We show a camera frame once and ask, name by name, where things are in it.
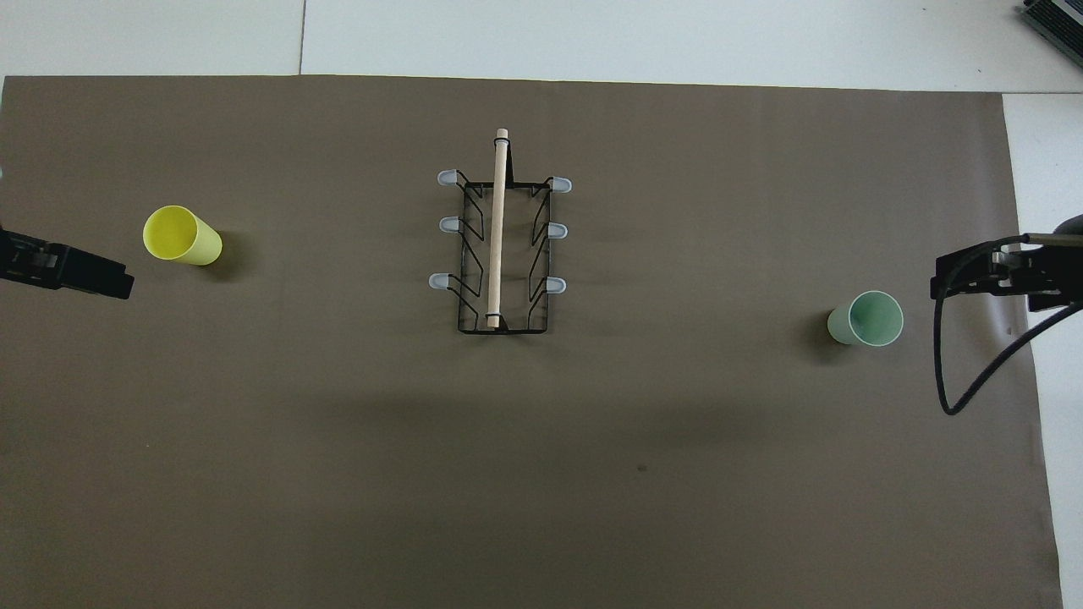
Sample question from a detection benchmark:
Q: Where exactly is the yellow plastic cup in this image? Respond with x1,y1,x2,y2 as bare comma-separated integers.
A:
142,205,223,266

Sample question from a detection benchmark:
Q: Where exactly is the large brown table mat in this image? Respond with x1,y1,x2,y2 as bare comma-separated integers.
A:
0,74,1065,609

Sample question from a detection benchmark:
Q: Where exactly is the grey ribbed device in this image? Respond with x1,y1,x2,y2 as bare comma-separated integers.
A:
1020,0,1083,46

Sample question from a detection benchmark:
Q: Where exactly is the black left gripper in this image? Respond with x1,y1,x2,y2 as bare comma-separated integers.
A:
0,228,135,300

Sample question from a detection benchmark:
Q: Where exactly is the mint green plastic cup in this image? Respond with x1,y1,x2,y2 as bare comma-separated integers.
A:
827,290,904,348

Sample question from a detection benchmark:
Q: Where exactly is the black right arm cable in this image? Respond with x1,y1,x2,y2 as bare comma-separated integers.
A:
932,239,1083,417

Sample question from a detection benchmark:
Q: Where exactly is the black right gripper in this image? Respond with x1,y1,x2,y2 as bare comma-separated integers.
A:
931,244,1083,312

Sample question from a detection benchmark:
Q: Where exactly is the black wire cup rack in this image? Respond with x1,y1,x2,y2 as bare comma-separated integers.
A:
429,129,573,336

